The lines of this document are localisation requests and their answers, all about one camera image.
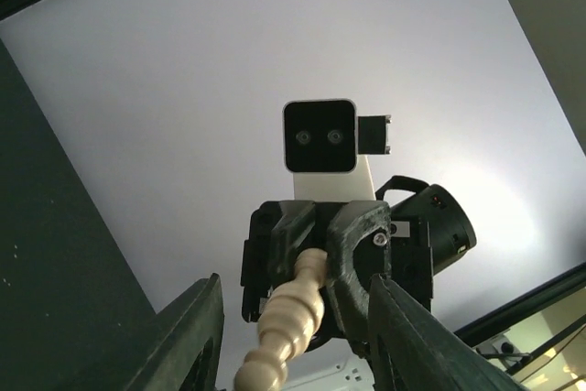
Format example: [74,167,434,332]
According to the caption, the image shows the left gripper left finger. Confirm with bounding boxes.
[124,273,224,390]

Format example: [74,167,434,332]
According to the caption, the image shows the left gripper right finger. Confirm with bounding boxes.
[368,276,525,391]

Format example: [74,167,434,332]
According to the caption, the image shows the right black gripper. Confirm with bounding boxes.
[241,176,476,350]

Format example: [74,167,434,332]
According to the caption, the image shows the cream chess piece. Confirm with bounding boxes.
[233,248,327,391]

